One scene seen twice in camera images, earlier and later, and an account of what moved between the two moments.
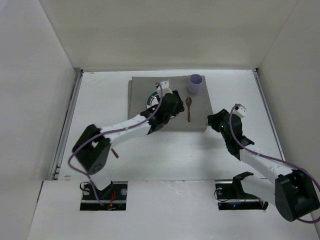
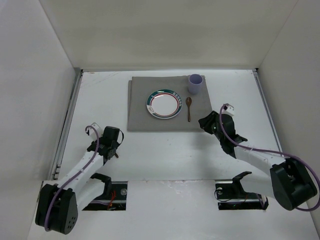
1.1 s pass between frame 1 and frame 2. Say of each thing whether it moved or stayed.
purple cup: stayed
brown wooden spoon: stayed
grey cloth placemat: stayed
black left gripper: moved
